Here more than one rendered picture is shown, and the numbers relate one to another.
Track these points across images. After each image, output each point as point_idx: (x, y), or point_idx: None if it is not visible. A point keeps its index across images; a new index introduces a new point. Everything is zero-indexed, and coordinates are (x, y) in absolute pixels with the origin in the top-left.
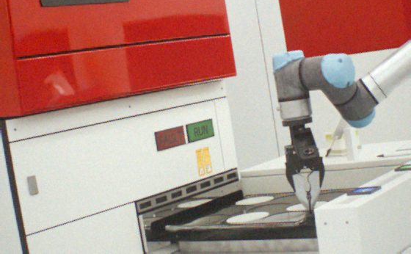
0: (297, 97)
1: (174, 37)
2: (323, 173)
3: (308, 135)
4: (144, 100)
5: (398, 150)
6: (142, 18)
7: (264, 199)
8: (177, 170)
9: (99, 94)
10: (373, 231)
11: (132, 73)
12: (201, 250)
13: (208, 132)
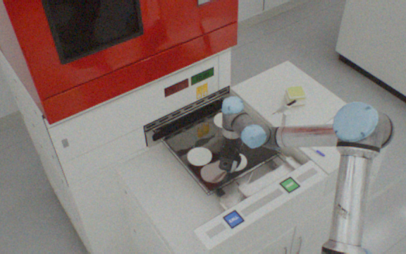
0: (230, 130)
1: (182, 41)
2: (239, 164)
3: (232, 149)
4: None
5: None
6: (154, 41)
7: None
8: (180, 101)
9: (113, 96)
10: (223, 250)
11: (142, 75)
12: None
13: (209, 75)
